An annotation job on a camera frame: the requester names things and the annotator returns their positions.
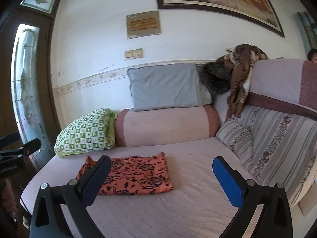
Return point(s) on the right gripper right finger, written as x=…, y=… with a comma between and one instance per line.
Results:
x=275, y=219

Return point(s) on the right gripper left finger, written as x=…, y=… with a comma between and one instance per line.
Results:
x=48, y=218

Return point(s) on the orange black floral cloth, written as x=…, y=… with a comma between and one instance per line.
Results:
x=137, y=175

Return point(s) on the person's left hand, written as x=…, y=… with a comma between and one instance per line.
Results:
x=7, y=194

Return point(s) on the striped floral large cushion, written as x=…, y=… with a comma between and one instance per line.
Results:
x=284, y=149

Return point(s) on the green white checkered pillow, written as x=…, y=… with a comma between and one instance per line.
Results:
x=94, y=131

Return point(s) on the striped floral small pillow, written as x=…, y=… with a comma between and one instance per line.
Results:
x=239, y=140

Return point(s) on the pink bolster cushion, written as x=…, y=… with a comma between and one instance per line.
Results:
x=165, y=126

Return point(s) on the stained glass wooden door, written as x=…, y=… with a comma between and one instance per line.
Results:
x=27, y=102

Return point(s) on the dark fuzzy cushion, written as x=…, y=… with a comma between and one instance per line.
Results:
x=216, y=76

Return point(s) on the grey pillow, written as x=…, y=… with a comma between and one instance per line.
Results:
x=167, y=86

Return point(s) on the brown patterned crumpled cloth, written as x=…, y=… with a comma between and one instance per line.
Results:
x=240, y=60

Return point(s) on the person's head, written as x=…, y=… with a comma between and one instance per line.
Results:
x=312, y=55

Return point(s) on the beige wall light switch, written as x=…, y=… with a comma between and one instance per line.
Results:
x=133, y=54

